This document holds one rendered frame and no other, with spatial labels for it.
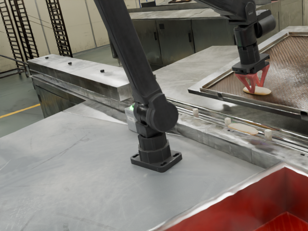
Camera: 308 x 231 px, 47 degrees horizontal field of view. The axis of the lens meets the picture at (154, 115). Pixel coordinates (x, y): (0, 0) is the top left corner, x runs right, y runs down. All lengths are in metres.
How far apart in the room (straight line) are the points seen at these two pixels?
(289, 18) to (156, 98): 3.82
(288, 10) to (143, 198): 3.92
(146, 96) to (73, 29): 7.48
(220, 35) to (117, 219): 3.33
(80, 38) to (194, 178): 7.62
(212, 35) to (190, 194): 3.34
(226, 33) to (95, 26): 5.05
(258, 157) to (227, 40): 3.09
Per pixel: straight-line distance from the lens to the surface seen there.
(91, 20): 8.46
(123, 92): 1.36
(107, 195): 0.85
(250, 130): 0.96
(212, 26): 4.01
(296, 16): 4.68
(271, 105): 1.03
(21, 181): 1.04
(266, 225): 0.70
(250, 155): 0.87
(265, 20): 1.09
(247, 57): 1.06
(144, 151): 0.91
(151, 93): 0.85
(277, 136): 0.94
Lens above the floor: 1.26
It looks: 21 degrees down
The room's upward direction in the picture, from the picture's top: 10 degrees counter-clockwise
